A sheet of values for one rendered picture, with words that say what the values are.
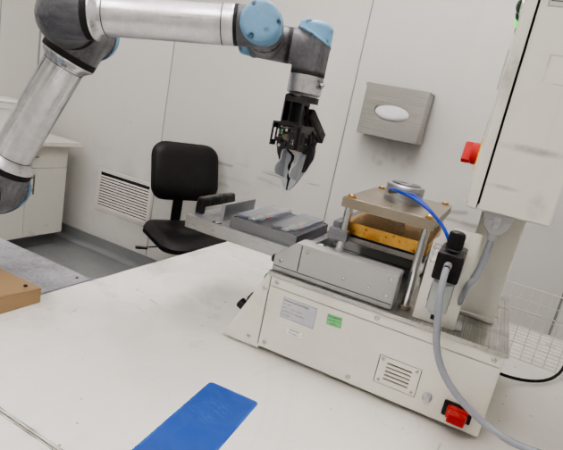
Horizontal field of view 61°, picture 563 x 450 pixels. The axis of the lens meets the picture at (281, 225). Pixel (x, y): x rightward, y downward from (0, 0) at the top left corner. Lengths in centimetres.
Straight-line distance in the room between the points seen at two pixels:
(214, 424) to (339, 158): 197
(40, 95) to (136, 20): 31
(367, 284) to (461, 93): 168
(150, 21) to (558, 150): 72
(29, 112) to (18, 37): 284
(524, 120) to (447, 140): 162
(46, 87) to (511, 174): 93
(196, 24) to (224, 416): 69
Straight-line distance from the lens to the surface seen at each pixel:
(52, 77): 117
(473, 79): 249
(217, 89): 298
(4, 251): 145
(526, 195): 86
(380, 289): 92
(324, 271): 94
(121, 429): 81
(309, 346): 99
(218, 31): 95
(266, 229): 105
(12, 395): 88
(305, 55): 106
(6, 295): 111
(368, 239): 97
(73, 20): 102
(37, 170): 350
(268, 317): 101
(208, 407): 86
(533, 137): 86
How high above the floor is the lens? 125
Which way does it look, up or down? 14 degrees down
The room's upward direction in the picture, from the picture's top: 11 degrees clockwise
